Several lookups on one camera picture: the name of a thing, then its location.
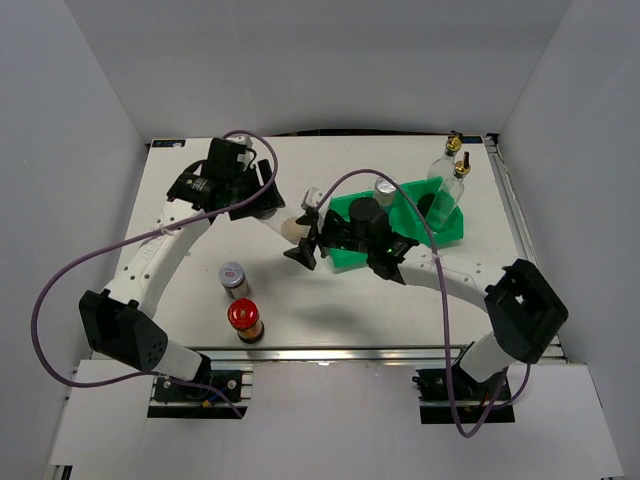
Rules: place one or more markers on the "oil bottle with dark contents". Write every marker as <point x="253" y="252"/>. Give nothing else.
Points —
<point x="438" y="206"/>

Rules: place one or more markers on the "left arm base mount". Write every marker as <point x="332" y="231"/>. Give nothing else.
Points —
<point x="226" y="396"/>

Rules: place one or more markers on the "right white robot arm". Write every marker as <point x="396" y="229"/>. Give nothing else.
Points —
<point x="524" y="310"/>

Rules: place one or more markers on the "clear oil bottle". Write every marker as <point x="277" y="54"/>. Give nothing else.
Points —
<point x="443" y="167"/>

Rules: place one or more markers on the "green three-compartment bin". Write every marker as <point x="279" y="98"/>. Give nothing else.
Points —
<point x="403" y="220"/>

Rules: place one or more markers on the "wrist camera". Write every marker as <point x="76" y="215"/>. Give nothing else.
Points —
<point x="248" y="153"/>
<point x="316" y="200"/>

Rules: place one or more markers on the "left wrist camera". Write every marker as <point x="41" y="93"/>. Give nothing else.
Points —
<point x="248" y="153"/>

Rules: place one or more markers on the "white powder shaker jar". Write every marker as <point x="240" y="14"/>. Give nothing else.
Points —
<point x="284" y="222"/>

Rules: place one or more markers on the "right blue table sticker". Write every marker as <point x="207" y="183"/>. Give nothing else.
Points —
<point x="472" y="140"/>

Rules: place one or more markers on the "blue label shaker jar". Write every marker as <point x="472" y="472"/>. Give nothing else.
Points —
<point x="384" y="193"/>

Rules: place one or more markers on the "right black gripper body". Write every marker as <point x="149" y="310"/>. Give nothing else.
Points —
<point x="338" y="235"/>

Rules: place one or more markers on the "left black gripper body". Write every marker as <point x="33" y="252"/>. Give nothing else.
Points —
<point x="243" y="185"/>

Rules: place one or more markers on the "red label spice jar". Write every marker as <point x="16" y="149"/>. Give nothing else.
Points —
<point x="233" y="279"/>

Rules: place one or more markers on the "left blue table sticker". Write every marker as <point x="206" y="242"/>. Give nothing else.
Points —
<point x="168" y="143"/>

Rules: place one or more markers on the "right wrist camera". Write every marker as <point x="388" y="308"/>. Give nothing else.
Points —
<point x="316" y="200"/>

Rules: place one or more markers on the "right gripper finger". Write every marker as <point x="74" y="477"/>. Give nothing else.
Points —
<point x="309" y="224"/>
<point x="304" y="253"/>

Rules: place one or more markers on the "red cap sauce bottle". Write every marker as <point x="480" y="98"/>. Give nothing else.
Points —
<point x="243" y="315"/>

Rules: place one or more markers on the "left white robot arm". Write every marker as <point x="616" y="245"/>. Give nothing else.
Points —
<point x="119" y="320"/>

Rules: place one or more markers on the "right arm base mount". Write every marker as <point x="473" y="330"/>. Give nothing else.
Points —
<point x="470" y="396"/>

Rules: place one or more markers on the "blue table sticker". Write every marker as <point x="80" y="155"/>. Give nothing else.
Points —
<point x="472" y="140"/>
<point x="168" y="143"/>

